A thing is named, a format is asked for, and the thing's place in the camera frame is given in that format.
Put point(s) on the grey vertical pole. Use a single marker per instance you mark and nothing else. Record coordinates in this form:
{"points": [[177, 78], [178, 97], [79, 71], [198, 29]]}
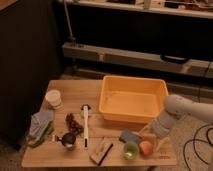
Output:
{"points": [[71, 36]]}

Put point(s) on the yellow plastic bin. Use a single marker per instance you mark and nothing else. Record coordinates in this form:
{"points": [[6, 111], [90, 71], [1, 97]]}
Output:
{"points": [[132, 99]]}

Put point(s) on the dark metal measuring cup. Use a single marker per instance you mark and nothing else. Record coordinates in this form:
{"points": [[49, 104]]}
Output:
{"points": [[67, 140]]}

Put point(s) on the white paper cup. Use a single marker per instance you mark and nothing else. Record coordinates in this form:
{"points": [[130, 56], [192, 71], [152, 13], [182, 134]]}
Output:
{"points": [[53, 97]]}

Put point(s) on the grey metal beam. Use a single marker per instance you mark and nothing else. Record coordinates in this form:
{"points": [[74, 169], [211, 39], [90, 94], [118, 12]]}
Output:
{"points": [[137, 59]]}

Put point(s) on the blue grey folded cloth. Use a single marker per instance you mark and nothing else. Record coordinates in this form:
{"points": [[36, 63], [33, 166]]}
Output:
{"points": [[39, 122]]}

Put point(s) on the red orange apple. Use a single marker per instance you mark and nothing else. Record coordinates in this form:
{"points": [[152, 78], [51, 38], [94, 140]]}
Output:
{"points": [[146, 148]]}

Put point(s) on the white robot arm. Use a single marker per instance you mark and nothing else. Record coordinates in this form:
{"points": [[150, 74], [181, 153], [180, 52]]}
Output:
{"points": [[175, 108]]}

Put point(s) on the brown dried grape bunch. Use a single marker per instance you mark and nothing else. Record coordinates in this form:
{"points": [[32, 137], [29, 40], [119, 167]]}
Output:
{"points": [[73, 125]]}

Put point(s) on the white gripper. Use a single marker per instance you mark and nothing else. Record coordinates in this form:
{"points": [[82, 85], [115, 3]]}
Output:
{"points": [[161, 127]]}

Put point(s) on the green vegetable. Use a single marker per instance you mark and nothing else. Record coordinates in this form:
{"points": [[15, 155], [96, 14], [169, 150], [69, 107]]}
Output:
{"points": [[35, 143]]}

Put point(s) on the blue sponge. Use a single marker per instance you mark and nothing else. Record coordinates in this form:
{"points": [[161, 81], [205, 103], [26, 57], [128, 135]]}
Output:
{"points": [[127, 135]]}

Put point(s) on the white long-handled brush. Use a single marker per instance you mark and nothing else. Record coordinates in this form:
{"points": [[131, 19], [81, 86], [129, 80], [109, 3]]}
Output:
{"points": [[85, 109]]}

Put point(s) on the cluttered wooden shelf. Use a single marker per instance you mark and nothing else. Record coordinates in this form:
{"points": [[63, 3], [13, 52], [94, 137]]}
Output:
{"points": [[151, 6]]}

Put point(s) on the black handle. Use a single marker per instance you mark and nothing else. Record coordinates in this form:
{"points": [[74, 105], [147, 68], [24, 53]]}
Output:
{"points": [[177, 60]]}

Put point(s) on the wooden block with black edge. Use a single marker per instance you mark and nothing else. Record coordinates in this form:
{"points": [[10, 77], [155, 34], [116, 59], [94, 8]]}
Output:
{"points": [[100, 151]]}

